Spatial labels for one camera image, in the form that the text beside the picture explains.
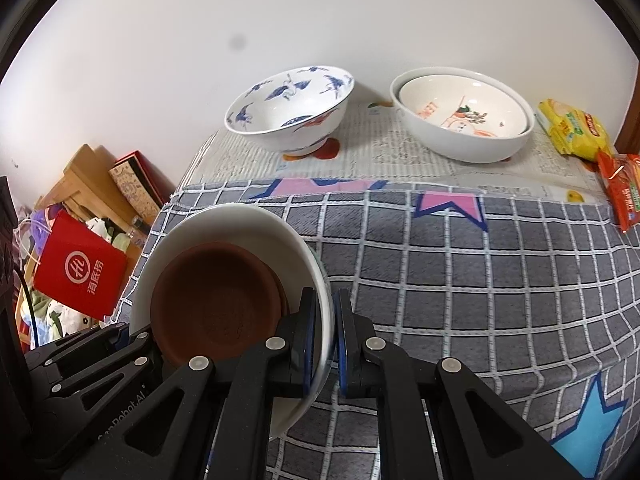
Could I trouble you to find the wooden box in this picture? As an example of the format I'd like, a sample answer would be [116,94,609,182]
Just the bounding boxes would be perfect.
[35,144,151,241]

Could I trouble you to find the plain white bowl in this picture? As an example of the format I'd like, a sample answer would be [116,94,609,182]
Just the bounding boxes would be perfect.
[129,203,333,441]

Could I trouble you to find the yellow snack packet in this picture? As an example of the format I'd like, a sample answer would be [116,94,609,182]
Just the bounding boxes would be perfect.
[536,98,615,162]

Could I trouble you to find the brown wooden door frame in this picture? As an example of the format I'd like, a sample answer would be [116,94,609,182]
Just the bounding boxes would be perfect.
[612,95,640,157]

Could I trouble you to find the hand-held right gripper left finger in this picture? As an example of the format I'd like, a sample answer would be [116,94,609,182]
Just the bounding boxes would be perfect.
[60,287,318,480]

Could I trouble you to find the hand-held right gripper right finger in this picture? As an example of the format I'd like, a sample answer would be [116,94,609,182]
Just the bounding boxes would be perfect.
[332,287,583,480]

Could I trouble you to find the white bowl with orange print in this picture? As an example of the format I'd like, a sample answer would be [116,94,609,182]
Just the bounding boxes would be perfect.
[397,75,530,139]

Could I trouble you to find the blue patterned porcelain bowl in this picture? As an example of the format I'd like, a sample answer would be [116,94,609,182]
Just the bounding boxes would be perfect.
[223,65,356,157]

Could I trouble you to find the orange snack packet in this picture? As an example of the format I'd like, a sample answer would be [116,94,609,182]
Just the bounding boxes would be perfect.
[596,152,640,233]

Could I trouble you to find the grey checked cloth with stars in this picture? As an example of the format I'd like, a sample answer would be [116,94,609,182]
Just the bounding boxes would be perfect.
[110,177,640,480]

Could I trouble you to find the red box with patterned side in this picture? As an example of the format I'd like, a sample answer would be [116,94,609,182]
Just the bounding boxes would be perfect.
[109,150,177,234]

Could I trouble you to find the white printed tablecloth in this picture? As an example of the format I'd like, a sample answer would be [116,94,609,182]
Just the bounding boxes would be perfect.
[177,95,608,206]

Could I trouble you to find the black cable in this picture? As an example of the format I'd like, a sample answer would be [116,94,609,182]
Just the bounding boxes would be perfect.
[12,266,42,350]

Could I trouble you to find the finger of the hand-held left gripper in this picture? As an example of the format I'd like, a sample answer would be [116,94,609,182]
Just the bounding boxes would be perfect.
[47,332,163,411]
[24,322,132,376]

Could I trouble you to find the red paper bag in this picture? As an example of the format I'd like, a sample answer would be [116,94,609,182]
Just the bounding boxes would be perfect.
[32,209,129,319]

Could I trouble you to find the large white bowl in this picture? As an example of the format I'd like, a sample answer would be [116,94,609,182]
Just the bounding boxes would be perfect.
[389,66,536,164]

